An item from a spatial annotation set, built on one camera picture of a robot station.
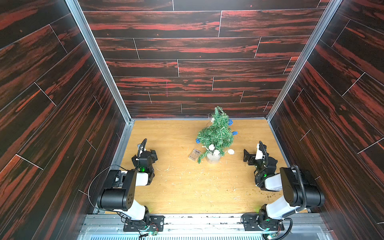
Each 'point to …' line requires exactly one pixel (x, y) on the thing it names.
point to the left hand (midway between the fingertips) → (145, 152)
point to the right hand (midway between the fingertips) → (256, 149)
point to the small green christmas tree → (216, 138)
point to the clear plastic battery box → (194, 154)
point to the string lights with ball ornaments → (212, 147)
